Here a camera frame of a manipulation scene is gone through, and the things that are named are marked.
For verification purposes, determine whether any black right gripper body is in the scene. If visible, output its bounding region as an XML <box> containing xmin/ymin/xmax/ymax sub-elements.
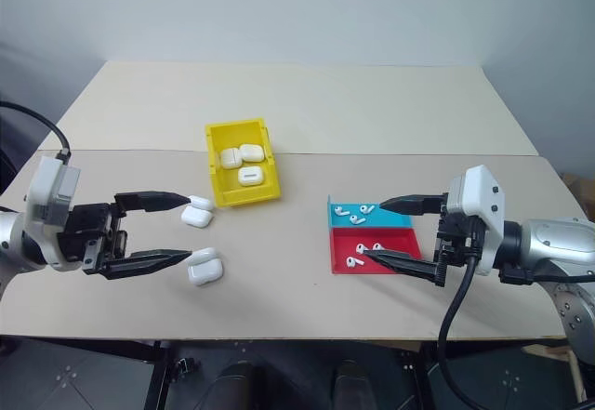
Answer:
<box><xmin>433</xmin><ymin>203</ymin><xmax>485</xmax><ymax>270</ymax></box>

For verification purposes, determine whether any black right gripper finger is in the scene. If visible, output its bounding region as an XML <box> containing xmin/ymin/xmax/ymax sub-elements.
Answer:
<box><xmin>377</xmin><ymin>192</ymin><xmax>451</xmax><ymax>218</ymax></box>
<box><xmin>363</xmin><ymin>248</ymin><xmax>448</xmax><ymax>288</ymax></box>

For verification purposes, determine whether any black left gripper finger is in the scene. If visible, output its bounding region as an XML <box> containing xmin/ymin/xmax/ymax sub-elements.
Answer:
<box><xmin>113</xmin><ymin>190</ymin><xmax>193</xmax><ymax>214</ymax></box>
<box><xmin>99</xmin><ymin>247</ymin><xmax>193</xmax><ymax>282</ymax></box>

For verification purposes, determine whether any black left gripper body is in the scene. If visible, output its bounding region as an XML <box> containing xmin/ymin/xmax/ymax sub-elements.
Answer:
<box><xmin>57</xmin><ymin>200</ymin><xmax>131</xmax><ymax>276</ymax></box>

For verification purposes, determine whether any open white charging case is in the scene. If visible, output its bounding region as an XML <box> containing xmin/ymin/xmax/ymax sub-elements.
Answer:
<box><xmin>179</xmin><ymin>195</ymin><xmax>216</xmax><ymax>230</ymax></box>
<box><xmin>186</xmin><ymin>246</ymin><xmax>226</xmax><ymax>287</ymax></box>

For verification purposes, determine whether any yellow plastic bin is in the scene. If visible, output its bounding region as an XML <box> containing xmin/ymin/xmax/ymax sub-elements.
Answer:
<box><xmin>205</xmin><ymin>117</ymin><xmax>284</xmax><ymax>209</ymax></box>

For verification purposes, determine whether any closed white charging case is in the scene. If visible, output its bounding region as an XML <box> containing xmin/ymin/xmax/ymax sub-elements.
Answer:
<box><xmin>236</xmin><ymin>165</ymin><xmax>265</xmax><ymax>188</ymax></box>
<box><xmin>218</xmin><ymin>147</ymin><xmax>243</xmax><ymax>170</ymax></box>
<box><xmin>238</xmin><ymin>143</ymin><xmax>267</xmax><ymax>166</ymax></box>

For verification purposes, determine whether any blue plastic tray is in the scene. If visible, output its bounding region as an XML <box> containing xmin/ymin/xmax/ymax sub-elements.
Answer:
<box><xmin>327</xmin><ymin>193</ymin><xmax>416</xmax><ymax>231</ymax></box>

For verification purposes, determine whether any red plastic tray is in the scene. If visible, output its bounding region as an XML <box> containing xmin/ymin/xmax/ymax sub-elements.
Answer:
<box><xmin>328</xmin><ymin>227</ymin><xmax>425</xmax><ymax>274</ymax></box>

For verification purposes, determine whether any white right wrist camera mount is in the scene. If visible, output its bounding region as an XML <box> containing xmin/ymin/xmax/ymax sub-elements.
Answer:
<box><xmin>444</xmin><ymin>164</ymin><xmax>509</xmax><ymax>277</ymax></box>

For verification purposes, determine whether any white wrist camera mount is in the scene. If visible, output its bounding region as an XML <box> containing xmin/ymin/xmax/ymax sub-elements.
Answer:
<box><xmin>444</xmin><ymin>164</ymin><xmax>509</xmax><ymax>277</ymax></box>
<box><xmin>23</xmin><ymin>154</ymin><xmax>83</xmax><ymax>272</ymax></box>

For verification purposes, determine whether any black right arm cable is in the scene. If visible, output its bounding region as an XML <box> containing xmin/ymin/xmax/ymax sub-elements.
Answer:
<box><xmin>436</xmin><ymin>223</ymin><xmax>487</xmax><ymax>410</ymax></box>

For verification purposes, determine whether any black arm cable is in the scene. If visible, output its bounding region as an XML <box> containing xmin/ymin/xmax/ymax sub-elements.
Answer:
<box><xmin>0</xmin><ymin>100</ymin><xmax>73</xmax><ymax>165</ymax></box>
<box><xmin>436</xmin><ymin>223</ymin><xmax>487</xmax><ymax>410</ymax></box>

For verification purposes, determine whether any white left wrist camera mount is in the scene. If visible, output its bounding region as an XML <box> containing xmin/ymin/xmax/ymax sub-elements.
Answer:
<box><xmin>23</xmin><ymin>154</ymin><xmax>83</xmax><ymax>272</ymax></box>

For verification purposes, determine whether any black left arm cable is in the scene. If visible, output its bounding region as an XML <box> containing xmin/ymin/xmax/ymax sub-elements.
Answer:
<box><xmin>0</xmin><ymin>100</ymin><xmax>73</xmax><ymax>165</ymax></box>

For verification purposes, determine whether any black table frame leg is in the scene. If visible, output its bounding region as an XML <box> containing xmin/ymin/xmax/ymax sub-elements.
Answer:
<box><xmin>141</xmin><ymin>339</ymin><xmax>179</xmax><ymax>410</ymax></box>

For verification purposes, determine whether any light wooden frame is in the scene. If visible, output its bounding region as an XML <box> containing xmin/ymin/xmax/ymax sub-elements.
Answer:
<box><xmin>519</xmin><ymin>340</ymin><xmax>585</xmax><ymax>403</ymax></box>

